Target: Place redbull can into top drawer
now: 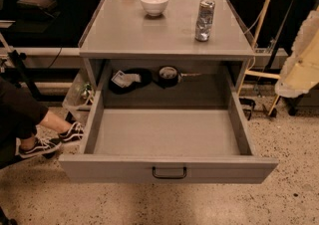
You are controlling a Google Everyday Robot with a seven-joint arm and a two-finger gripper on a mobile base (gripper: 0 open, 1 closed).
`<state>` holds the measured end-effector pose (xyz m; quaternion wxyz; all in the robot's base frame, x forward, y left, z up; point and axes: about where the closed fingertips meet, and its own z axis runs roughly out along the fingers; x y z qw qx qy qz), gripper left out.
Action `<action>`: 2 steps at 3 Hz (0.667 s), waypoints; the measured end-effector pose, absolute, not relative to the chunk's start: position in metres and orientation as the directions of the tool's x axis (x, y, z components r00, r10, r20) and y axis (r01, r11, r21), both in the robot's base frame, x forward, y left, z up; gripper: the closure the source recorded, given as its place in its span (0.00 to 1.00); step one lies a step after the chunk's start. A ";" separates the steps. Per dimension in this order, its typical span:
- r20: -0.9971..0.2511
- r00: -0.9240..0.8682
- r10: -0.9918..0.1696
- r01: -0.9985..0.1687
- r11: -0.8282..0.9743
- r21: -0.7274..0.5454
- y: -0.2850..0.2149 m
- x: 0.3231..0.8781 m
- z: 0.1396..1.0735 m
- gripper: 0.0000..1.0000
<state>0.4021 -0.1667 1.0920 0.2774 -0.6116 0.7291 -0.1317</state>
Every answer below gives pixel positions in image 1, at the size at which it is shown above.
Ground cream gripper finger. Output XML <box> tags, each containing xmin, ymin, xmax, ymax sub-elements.
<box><xmin>275</xmin><ymin>10</ymin><xmax>319</xmax><ymax>98</ymax></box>

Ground silver redbull can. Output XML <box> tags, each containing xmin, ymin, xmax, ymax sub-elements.
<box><xmin>195</xmin><ymin>0</ymin><xmax>215</xmax><ymax>42</ymax></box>

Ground open grey top drawer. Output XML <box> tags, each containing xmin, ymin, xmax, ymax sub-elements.
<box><xmin>59</xmin><ymin>69</ymin><xmax>278</xmax><ymax>183</ymax></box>

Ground grey cabinet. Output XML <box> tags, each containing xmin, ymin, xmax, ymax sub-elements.
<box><xmin>80</xmin><ymin>0</ymin><xmax>253</xmax><ymax>100</ymax></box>

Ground white ceramic bowl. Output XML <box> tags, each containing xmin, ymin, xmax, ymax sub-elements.
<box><xmin>140</xmin><ymin>0</ymin><xmax>169</xmax><ymax>17</ymax></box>

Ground black cloth with paper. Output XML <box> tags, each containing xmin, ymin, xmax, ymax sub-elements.
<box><xmin>109</xmin><ymin>68</ymin><xmax>153</xmax><ymax>95</ymax></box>

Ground clear plastic bin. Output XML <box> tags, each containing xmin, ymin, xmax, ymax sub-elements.
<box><xmin>63</xmin><ymin>70</ymin><xmax>95</xmax><ymax>124</ymax></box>

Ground black white sneaker front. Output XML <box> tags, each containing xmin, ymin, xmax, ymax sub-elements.
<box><xmin>59</xmin><ymin>122</ymin><xmax>84</xmax><ymax>143</ymax></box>

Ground black white sneaker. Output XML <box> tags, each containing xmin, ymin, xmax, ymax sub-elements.
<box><xmin>59</xmin><ymin>122</ymin><xmax>84</xmax><ymax>143</ymax></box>
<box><xmin>19</xmin><ymin>137</ymin><xmax>62</xmax><ymax>158</ymax></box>

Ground black white sneaker rear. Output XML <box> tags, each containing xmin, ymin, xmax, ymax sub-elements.
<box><xmin>19</xmin><ymin>137</ymin><xmax>62</xmax><ymax>158</ymax></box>

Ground dark box on shelf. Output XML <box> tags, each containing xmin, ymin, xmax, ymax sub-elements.
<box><xmin>16</xmin><ymin>0</ymin><xmax>58</xmax><ymax>21</ymax></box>

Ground person leg black trousers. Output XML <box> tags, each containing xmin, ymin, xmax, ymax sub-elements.
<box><xmin>0</xmin><ymin>77</ymin><xmax>74</xmax><ymax>170</ymax></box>

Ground black drawer handle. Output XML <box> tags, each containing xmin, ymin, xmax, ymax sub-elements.
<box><xmin>152</xmin><ymin>166</ymin><xmax>187</xmax><ymax>180</ymax></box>

